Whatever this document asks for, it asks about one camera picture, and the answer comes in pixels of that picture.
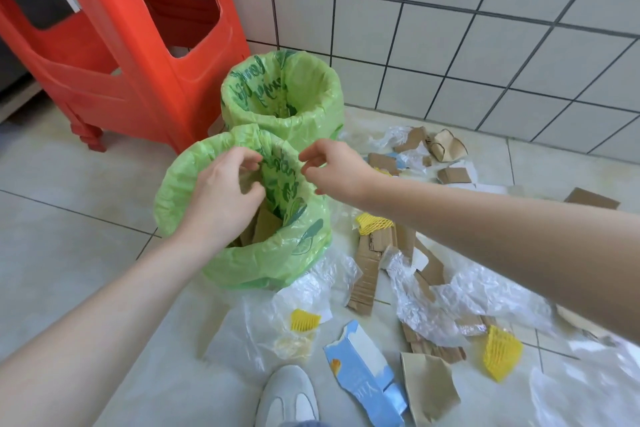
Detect person's right hand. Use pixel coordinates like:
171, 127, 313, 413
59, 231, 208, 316
298, 138, 377, 203

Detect person's left hand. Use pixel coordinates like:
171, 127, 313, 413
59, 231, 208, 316
175, 146, 268, 248

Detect green bag-lined bin with cardboard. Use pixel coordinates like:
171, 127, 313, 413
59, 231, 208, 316
153, 124, 332, 291

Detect person's right forearm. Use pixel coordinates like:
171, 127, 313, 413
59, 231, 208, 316
359, 172, 640, 345

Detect person's left forearm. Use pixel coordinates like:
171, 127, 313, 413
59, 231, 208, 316
0, 234, 223, 427

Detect cardboard scraps in bin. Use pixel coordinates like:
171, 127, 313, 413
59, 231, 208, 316
235, 205, 284, 248

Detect empty green bag-lined bin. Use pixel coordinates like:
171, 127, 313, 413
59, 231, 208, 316
220, 49, 346, 143

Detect brown cardboard scrap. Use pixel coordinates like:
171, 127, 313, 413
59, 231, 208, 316
437, 167, 474, 185
392, 126, 429, 154
367, 152, 401, 176

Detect small yellow foam net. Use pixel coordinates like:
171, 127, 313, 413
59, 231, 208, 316
355, 213, 396, 236

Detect small clear plastic scrap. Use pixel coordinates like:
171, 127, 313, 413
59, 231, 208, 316
369, 125, 430, 173

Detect long corrugated cardboard strip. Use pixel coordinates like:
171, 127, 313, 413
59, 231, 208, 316
346, 226, 402, 317

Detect torn brown paper cup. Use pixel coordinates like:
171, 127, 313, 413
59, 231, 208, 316
425, 129, 469, 162

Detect yellow foam net piece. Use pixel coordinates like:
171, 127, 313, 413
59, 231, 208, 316
290, 309, 322, 333

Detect clear plastic bag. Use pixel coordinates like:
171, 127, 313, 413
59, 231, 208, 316
204, 257, 364, 368

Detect red plastic stool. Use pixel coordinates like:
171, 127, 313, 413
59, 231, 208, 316
0, 0, 251, 154

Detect crumpled clear plastic film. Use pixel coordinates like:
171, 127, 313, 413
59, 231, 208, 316
386, 248, 557, 348

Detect blue and white carton piece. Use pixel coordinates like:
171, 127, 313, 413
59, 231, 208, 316
323, 320, 409, 427

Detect corrugated cardboard scrap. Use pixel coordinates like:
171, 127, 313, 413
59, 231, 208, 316
400, 321, 467, 365

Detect white shoe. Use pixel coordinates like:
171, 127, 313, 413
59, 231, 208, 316
254, 365, 320, 427

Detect brown paper sheet piece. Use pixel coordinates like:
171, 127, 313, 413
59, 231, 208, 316
399, 352, 462, 427

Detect large yellow foam net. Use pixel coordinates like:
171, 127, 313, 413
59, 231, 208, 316
482, 325, 524, 383

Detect flat brown cardboard piece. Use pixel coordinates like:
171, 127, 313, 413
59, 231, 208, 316
563, 187, 621, 211

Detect beige cardboard piece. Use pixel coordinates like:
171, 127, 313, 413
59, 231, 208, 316
555, 304, 618, 343

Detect clear plastic sheet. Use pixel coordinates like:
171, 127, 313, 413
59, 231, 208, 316
529, 336, 640, 427

